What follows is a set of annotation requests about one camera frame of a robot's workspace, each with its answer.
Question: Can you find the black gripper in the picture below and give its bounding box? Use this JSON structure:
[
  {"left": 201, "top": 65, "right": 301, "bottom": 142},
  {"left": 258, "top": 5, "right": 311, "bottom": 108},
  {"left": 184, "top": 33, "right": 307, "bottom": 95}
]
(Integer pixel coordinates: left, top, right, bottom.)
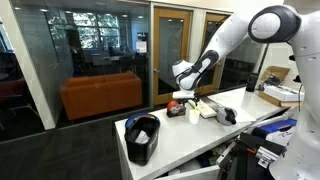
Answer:
[{"left": 172, "top": 90, "right": 199, "bottom": 103}]

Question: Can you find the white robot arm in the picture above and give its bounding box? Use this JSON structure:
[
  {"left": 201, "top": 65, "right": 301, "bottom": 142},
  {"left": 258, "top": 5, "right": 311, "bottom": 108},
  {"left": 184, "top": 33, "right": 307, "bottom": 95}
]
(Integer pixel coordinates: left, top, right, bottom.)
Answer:
[{"left": 172, "top": 4, "right": 320, "bottom": 180}]

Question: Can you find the red tape roll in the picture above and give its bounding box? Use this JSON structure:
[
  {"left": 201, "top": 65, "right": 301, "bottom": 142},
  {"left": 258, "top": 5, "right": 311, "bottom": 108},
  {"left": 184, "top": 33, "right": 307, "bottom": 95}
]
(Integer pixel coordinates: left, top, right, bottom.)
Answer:
[{"left": 167, "top": 100, "right": 180, "bottom": 111}]

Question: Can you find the black tape holder box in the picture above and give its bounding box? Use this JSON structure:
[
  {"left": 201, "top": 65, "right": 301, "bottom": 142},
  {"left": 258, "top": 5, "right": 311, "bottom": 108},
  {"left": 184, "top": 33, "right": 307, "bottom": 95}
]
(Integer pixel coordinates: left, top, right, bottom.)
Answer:
[{"left": 166, "top": 103, "right": 186, "bottom": 118}]

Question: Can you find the white mug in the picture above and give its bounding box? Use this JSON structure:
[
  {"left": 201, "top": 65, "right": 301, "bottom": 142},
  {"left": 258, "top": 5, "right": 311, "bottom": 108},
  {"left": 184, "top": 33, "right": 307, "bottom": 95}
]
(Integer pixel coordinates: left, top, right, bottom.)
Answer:
[{"left": 189, "top": 110, "right": 200, "bottom": 124}]

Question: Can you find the black trash bin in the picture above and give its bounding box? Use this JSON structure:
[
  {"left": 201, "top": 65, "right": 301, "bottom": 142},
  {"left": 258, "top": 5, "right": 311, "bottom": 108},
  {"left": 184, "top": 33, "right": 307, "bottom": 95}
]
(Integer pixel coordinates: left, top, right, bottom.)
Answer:
[{"left": 124, "top": 119, "right": 160, "bottom": 166}]

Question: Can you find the black cylinder speaker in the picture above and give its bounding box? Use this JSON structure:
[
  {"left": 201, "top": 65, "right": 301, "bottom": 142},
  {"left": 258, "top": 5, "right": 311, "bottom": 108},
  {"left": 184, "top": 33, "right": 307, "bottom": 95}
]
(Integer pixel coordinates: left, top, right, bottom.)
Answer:
[{"left": 246, "top": 73, "right": 259, "bottom": 92}]

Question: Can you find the open cardboard box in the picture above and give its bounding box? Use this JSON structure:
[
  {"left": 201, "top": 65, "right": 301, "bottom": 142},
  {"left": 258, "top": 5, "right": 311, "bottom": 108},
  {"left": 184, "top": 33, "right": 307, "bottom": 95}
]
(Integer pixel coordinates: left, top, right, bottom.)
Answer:
[{"left": 258, "top": 66, "right": 302, "bottom": 107}]

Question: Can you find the orange sofa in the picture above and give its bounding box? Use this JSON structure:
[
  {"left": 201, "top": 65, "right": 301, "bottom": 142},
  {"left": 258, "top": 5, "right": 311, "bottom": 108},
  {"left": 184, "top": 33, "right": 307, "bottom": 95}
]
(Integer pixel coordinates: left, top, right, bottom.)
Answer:
[{"left": 60, "top": 71, "right": 142, "bottom": 120}]

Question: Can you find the white flat box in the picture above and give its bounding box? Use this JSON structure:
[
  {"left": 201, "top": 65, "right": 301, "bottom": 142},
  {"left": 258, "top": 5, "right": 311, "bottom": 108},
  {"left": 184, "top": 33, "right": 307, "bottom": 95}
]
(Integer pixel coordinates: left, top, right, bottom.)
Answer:
[{"left": 264, "top": 86, "right": 305, "bottom": 102}]

